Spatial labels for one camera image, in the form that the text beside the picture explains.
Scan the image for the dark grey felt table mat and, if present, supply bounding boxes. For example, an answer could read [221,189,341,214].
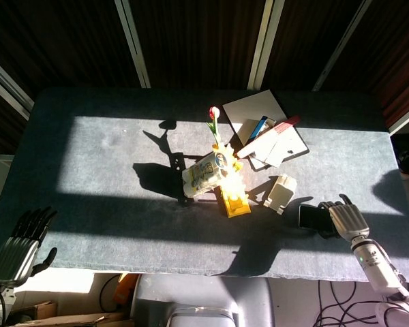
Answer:
[0,87,409,283]

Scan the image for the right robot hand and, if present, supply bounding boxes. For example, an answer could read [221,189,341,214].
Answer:
[317,193,371,241]

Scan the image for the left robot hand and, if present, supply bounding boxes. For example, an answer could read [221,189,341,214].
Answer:
[0,206,59,287]

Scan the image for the yellow plastic holder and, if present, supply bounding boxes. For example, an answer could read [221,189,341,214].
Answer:
[212,142,252,219]

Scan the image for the black looped cable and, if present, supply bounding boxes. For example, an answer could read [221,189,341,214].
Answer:
[98,274,123,313]

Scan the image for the white window frame bar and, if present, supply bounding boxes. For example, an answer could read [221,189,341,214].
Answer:
[247,0,286,91]
[114,0,151,89]
[312,0,374,92]
[0,50,35,121]

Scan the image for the flat brown cardboard box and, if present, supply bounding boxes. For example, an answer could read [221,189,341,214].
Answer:
[15,310,136,327]

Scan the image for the artificial red white tulip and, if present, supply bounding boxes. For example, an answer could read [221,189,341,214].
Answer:
[206,106,222,146]

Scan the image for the black floor cables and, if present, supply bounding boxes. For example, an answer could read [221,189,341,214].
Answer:
[315,279,391,327]

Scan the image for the grey chair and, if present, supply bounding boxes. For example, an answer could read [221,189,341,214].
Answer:
[129,274,277,327]

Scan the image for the small brown cardboard box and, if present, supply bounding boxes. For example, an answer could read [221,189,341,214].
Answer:
[12,300,59,324]

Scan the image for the beige phone stand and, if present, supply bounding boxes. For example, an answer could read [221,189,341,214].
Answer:
[262,173,298,216]

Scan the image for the orange object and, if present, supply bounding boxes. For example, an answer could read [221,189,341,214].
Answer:
[112,273,140,306]

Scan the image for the black smartphone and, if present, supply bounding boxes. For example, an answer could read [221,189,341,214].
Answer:
[298,204,332,230]

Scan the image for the white card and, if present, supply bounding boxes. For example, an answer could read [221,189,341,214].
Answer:
[258,136,296,169]

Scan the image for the red and white long box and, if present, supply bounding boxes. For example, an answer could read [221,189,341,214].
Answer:
[237,114,301,159]

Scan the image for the blue small box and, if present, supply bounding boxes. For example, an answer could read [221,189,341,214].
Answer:
[247,115,277,144]

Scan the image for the black framed tablet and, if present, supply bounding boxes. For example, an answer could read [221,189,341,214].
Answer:
[247,125,310,171]

